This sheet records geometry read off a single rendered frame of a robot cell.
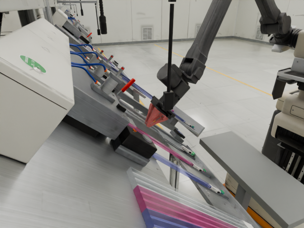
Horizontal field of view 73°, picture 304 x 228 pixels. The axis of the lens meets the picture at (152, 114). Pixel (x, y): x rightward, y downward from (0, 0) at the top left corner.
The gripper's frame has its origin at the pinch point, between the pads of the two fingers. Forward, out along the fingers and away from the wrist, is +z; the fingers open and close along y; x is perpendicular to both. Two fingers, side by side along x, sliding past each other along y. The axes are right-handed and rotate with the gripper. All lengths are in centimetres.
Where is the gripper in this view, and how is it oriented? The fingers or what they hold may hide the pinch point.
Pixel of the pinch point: (148, 123)
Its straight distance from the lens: 74.7
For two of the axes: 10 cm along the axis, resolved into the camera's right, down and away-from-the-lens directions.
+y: 3.6, 4.4, -8.2
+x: 6.6, 5.0, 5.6
